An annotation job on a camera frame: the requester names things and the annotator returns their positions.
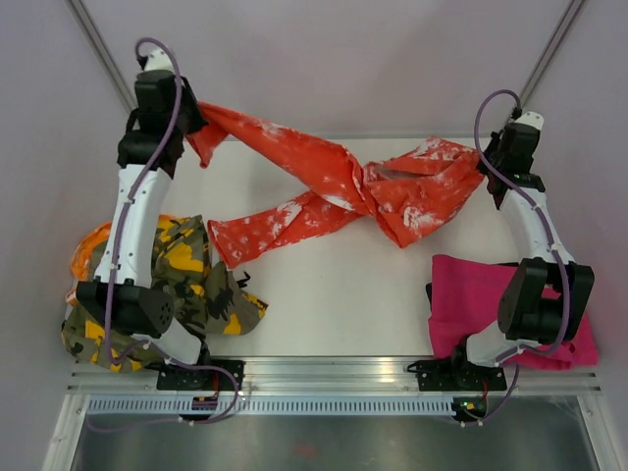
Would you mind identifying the orange white tie-dye trousers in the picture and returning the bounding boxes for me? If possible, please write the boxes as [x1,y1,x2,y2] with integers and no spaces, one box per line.
[187,103,484,268]

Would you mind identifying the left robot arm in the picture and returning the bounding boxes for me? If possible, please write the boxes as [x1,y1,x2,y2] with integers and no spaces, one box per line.
[77,70,214,390]

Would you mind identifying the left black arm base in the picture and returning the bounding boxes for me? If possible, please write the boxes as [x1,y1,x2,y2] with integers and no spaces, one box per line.
[156,358,246,392]

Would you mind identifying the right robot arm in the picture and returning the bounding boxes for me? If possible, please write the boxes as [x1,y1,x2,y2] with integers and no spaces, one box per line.
[446,112,595,389]

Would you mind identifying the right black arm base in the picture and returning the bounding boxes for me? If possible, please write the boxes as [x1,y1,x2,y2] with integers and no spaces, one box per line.
[406,358,507,393]

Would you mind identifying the pink folded trousers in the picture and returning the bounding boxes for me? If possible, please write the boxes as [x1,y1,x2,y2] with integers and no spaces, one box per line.
[428,254,599,371]

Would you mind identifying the camouflage trousers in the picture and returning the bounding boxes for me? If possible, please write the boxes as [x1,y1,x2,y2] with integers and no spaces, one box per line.
[61,215,268,373]

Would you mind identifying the orange plastic bag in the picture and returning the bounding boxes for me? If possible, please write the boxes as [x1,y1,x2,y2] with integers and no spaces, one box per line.
[65,222,112,308]

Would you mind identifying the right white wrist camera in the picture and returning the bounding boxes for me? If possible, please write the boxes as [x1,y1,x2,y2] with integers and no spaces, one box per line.
[512,111,544,131]

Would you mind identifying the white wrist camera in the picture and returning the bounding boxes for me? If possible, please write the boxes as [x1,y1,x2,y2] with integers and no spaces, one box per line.
[512,111,544,131]
[137,47,174,73]

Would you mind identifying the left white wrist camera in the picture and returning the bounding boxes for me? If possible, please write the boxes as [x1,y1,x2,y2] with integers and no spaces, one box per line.
[137,47,174,73]

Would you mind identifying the aluminium frame rail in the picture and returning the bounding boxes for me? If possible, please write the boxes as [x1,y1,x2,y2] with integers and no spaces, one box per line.
[66,356,602,395]

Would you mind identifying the slotted white cable duct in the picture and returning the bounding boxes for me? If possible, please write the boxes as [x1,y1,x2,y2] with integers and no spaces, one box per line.
[87,394,454,417]

